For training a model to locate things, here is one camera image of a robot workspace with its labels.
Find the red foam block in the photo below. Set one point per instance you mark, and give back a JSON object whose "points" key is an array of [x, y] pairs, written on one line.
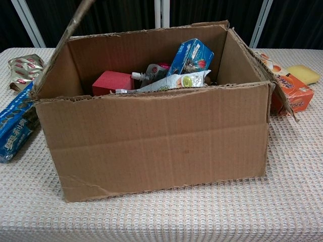
{"points": [[112, 82]]}

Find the black pleated curtain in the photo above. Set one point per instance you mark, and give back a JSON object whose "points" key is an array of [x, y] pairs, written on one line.
{"points": [[295, 22], [121, 15], [11, 27], [214, 10]]}

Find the large brown cardboard box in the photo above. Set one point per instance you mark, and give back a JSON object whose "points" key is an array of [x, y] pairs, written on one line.
{"points": [[156, 141]]}

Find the blue Oreo cookie pack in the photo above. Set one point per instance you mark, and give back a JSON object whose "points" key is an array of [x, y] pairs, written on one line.
{"points": [[13, 126]]}

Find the white green snack bag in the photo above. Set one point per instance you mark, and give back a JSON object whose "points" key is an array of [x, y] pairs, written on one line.
{"points": [[176, 82]]}

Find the yellow sponge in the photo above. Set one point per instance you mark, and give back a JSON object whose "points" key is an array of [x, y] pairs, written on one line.
{"points": [[304, 73]]}

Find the white frame post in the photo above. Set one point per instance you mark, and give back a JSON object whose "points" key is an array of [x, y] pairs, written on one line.
{"points": [[261, 22], [29, 24], [162, 12]]}

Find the gold foil snack bag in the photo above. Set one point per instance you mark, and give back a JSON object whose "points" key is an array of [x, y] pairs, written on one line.
{"points": [[24, 69]]}

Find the orange biscuit box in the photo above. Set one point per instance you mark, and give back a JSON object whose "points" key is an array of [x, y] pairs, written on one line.
{"points": [[295, 95]]}

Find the grey spout pouch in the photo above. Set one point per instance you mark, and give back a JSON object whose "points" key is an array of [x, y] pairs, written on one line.
{"points": [[151, 73]]}

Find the blue printed carton box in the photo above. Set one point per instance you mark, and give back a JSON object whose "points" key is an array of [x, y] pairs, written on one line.
{"points": [[191, 56]]}

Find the beige waffle tablecloth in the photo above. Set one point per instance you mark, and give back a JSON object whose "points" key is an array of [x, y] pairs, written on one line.
{"points": [[161, 219]]}

